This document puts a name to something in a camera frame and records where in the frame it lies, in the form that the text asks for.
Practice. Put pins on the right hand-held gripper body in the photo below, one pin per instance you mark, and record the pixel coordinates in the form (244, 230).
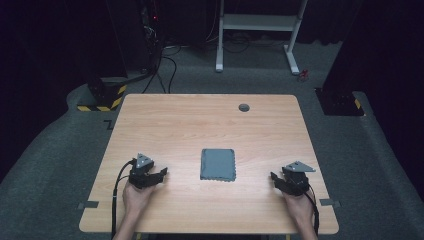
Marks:
(296, 182)

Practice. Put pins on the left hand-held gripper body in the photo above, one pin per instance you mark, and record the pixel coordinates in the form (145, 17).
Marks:
(141, 175)

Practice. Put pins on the grey cloth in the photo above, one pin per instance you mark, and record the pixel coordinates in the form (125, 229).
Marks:
(218, 165)

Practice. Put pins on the person's left hand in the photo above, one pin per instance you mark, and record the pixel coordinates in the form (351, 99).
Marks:
(135, 200)

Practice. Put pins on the person's right hand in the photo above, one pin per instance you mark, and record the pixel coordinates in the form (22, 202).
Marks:
(301, 208)

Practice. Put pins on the grey tape strip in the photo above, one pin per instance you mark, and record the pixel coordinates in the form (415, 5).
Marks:
(330, 202)
(88, 204)

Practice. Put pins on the grey round table grommet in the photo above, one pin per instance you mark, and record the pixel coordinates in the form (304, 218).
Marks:
(244, 107)

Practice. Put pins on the black yellow striped stand base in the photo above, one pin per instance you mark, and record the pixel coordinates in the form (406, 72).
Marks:
(106, 96)

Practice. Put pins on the black base with yellow mark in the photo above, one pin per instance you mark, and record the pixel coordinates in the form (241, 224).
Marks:
(338, 103)

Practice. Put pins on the small red object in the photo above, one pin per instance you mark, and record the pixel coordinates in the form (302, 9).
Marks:
(302, 75)

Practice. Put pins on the white metal stand frame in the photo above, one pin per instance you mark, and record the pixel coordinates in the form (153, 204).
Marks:
(258, 22)

